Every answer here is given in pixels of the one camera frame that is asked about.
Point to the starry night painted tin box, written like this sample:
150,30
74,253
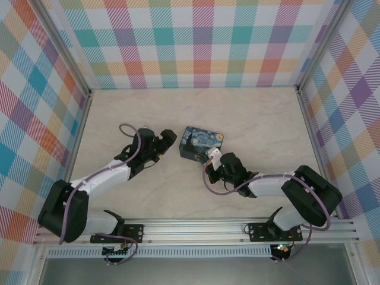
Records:
200,142

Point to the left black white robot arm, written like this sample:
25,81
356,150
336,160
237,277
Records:
65,213

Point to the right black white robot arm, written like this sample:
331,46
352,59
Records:
308,193

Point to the small circuit board with lights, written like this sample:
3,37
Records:
282,248

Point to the grey metal panel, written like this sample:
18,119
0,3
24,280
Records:
193,271

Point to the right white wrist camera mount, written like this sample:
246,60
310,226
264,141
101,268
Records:
214,154

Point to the long aluminium base rail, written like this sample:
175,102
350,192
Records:
193,230

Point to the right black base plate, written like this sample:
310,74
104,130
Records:
258,233

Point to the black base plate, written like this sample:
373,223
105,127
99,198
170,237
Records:
133,231
258,233

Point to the aluminium table edge rail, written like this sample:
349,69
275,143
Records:
76,142

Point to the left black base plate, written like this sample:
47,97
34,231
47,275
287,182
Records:
133,231

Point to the aluminium frame post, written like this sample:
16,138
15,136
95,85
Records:
63,50
322,44

